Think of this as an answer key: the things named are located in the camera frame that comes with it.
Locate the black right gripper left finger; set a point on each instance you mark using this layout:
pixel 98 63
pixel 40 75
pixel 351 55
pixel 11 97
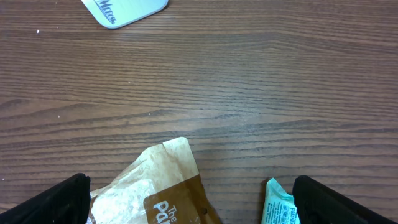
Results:
pixel 65 203

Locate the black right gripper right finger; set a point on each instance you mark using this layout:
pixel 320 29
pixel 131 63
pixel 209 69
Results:
pixel 319 204

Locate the teal wet wipes pack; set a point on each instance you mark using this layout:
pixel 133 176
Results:
pixel 279 207

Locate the brown nut snack bag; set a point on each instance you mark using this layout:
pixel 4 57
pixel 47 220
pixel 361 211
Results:
pixel 162 186

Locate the white barcode scanner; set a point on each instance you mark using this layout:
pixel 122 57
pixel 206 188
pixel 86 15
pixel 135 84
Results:
pixel 113 14

